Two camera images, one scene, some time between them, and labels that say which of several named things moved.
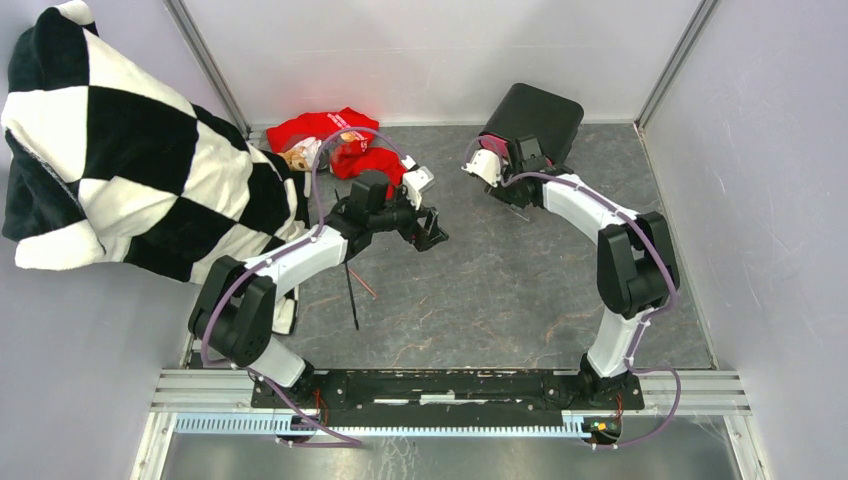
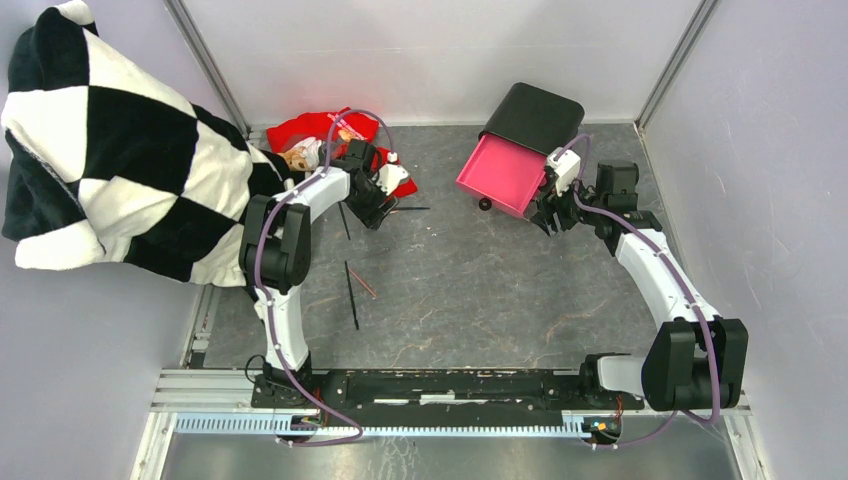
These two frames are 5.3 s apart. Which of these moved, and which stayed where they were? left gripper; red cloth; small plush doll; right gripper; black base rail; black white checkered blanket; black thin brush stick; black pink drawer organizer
Moved: right gripper; left gripper; black pink drawer organizer
Stayed: red cloth; small plush doll; black white checkered blanket; black thin brush stick; black base rail
